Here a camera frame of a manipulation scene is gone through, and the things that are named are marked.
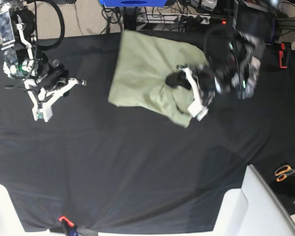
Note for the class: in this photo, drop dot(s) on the black table leg post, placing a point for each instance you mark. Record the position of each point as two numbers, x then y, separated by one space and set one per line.
130 15

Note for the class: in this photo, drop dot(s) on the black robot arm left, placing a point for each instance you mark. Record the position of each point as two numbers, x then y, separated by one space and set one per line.
252 24

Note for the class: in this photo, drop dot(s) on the white foam block right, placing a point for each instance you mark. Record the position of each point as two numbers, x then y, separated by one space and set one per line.
253 210

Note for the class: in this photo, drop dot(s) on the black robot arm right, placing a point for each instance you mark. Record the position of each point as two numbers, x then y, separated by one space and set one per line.
24 59

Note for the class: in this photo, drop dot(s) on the red clamp right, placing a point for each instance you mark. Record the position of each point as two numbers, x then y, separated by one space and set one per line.
283 53

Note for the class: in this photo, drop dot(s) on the orange handled scissors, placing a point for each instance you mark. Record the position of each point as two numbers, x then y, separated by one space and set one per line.
283 172

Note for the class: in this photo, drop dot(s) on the green T-shirt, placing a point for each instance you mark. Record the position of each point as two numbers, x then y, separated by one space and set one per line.
144 62

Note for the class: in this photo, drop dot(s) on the white power strip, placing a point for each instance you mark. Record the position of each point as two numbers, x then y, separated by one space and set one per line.
170 18

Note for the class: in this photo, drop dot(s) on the blue box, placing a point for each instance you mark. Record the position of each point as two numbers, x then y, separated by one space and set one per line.
133 3

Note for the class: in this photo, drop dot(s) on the white foam block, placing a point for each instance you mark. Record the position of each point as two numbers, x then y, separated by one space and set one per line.
253 210
10 224

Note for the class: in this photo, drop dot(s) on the white foam block left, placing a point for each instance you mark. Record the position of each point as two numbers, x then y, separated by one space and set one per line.
10 224

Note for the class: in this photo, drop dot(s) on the black table cloth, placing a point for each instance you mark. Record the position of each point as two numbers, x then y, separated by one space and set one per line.
130 170

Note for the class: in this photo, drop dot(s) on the red clamp bottom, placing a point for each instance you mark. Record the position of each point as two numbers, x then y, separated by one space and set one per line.
66 221

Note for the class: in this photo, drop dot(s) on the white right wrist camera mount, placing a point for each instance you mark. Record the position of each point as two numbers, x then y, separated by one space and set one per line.
42 103

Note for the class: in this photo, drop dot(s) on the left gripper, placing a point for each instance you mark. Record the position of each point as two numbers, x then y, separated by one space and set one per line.
207 83

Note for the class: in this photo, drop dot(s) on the red clamp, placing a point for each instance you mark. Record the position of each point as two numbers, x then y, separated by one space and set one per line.
283 53
66 221

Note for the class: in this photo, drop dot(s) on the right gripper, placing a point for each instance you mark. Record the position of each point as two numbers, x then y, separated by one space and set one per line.
54 78

